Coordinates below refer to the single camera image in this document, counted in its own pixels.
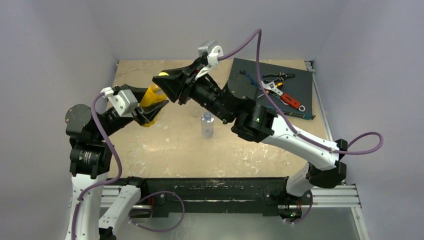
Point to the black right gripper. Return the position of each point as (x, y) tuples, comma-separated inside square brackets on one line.
[(188, 86)]

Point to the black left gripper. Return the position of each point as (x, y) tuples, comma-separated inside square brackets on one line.
[(148, 111)]

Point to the yellow juice bottle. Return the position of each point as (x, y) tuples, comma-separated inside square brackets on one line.
[(153, 95)]

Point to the clear bottle QR cap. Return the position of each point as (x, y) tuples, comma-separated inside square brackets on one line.
[(196, 111)]

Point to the small clear water bottle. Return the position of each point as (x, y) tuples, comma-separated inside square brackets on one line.
[(207, 125)]

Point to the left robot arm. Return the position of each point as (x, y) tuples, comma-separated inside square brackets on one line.
[(94, 161)]

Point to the adjustable wrench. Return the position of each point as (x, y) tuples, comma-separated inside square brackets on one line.
[(273, 87)]

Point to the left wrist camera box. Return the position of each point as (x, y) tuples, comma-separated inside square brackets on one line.
[(124, 101)]

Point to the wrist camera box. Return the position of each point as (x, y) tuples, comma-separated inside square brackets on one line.
[(124, 101), (209, 53)]

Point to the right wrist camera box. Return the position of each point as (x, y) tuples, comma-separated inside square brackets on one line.
[(209, 53)]

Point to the blue handled pliers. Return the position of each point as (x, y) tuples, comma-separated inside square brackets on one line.
[(252, 81)]

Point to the black handled cutters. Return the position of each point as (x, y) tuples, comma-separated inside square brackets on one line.
[(279, 77)]

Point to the red handled tool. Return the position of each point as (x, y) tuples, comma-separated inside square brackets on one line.
[(290, 101)]

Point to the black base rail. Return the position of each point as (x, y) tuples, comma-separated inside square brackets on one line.
[(267, 196)]

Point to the dark network switch box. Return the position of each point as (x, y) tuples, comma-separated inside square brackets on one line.
[(300, 87)]

